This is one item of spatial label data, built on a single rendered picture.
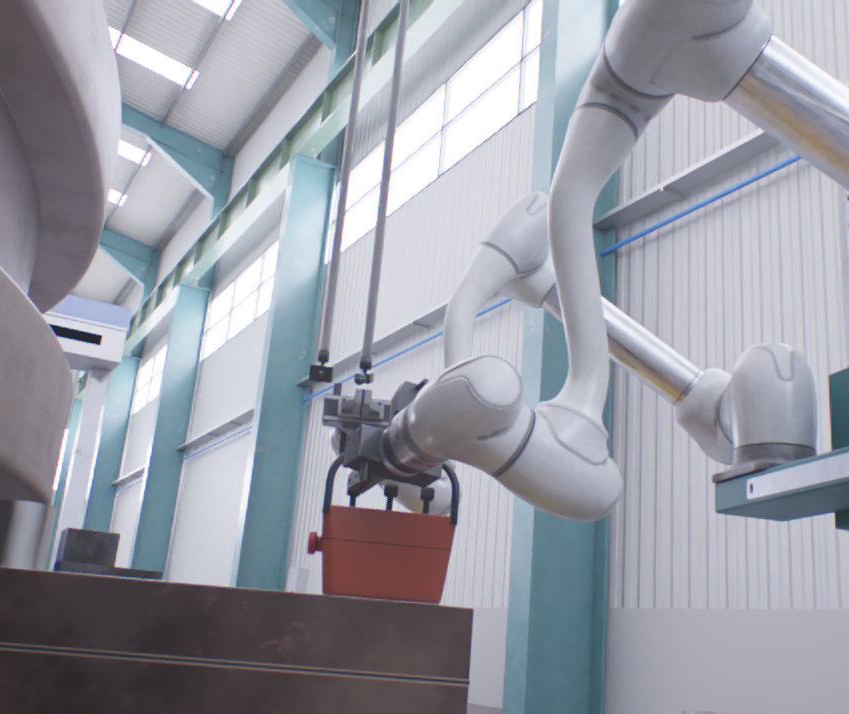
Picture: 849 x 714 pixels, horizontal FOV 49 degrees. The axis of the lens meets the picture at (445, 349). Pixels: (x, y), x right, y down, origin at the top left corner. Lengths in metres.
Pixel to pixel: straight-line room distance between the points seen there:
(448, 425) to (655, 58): 0.54
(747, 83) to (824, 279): 8.10
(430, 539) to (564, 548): 9.25
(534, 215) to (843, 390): 0.69
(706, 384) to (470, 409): 1.04
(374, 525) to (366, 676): 0.20
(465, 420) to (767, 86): 0.57
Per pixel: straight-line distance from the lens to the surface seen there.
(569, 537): 10.66
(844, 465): 1.63
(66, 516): 6.81
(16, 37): 1.74
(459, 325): 1.91
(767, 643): 9.15
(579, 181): 1.31
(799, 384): 1.92
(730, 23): 1.26
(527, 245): 1.97
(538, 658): 10.39
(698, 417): 2.07
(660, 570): 10.21
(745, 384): 1.92
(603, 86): 1.38
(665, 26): 1.25
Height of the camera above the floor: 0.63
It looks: 18 degrees up
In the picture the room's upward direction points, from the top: 5 degrees clockwise
